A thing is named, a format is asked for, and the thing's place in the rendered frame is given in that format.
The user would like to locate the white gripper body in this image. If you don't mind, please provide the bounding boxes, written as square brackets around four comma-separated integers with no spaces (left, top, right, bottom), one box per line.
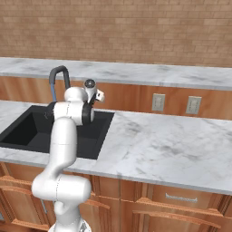
[95,89,106,103]

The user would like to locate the black curved sink faucet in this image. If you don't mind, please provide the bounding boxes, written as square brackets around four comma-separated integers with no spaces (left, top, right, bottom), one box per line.
[48,64,72,103]

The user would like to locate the black sink basin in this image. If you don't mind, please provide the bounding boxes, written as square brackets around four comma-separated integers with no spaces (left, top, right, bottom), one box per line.
[0,103,116,160]

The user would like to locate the wooden cupboard door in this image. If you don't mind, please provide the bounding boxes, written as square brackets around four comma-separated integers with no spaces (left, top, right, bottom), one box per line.
[131,209,224,232]
[77,198,112,232]
[0,175,52,232]

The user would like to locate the wooden drawer front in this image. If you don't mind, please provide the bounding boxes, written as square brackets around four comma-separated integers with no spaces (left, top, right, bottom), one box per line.
[150,184,218,211]

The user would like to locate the grey wall outlet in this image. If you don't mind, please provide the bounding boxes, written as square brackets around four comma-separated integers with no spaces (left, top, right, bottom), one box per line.
[185,95,203,115]
[151,92,167,112]

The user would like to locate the silver drawer handle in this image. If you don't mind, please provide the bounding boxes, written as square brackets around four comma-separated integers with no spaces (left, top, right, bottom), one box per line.
[165,192,198,204]

